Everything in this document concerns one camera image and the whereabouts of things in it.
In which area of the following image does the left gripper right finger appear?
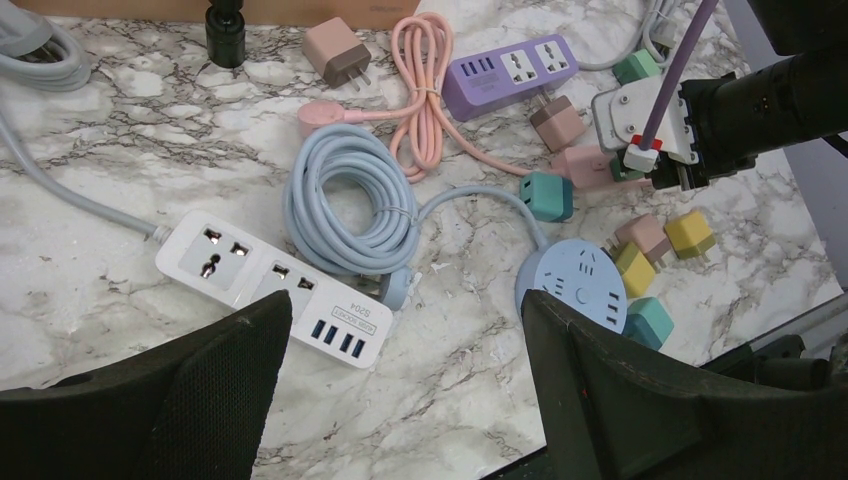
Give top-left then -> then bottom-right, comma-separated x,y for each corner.
522,290 -> 847,479

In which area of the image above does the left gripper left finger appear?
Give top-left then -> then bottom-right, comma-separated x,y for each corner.
1,290 -> 293,479

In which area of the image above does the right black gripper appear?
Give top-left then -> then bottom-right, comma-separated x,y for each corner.
649,73 -> 757,191

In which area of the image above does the yellow plug adapter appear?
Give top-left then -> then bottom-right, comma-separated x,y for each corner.
606,240 -> 656,299
664,210 -> 716,264

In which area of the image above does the green plug adapter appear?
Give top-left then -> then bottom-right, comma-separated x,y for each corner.
609,158 -> 645,183
612,49 -> 662,85

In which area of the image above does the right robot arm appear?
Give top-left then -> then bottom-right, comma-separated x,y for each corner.
648,1 -> 847,190

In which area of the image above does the teal plug adapter front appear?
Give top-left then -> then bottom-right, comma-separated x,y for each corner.
622,297 -> 674,351

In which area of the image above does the teal plug adapter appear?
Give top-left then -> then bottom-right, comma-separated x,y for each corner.
622,297 -> 674,351
519,171 -> 574,223

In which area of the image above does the pink plug adapter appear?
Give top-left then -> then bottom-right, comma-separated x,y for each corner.
529,92 -> 587,153
302,17 -> 372,91
614,213 -> 672,269

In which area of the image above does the pink plug adapter middle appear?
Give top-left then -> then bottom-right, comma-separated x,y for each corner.
529,92 -> 587,153

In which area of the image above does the pink plug adapter back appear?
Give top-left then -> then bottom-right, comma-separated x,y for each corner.
302,17 -> 372,91

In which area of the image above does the pink power strip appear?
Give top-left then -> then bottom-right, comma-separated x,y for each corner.
550,145 -> 651,192

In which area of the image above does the round blue power strip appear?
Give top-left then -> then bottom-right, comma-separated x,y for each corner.
515,238 -> 628,334

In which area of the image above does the white power strip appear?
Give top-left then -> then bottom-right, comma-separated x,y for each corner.
155,210 -> 393,369

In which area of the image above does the purple power strip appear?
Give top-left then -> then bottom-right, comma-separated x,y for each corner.
441,34 -> 579,122

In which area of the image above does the black cylinder object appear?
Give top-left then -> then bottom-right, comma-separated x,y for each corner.
205,0 -> 246,69

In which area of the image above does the orange file organizer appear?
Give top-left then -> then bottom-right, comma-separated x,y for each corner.
13,0 -> 420,29

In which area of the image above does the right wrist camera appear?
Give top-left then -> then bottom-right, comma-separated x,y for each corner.
591,76 -> 700,166

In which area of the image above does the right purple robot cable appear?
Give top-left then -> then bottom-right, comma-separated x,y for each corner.
635,0 -> 721,144

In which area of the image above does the coiled blue cable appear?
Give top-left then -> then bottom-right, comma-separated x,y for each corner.
282,123 -> 551,313

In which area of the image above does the coiled pink cable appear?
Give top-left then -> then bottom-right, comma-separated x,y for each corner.
296,11 -> 554,185

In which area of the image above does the grey cable of white strip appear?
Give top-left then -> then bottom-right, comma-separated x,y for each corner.
0,0 -> 175,241

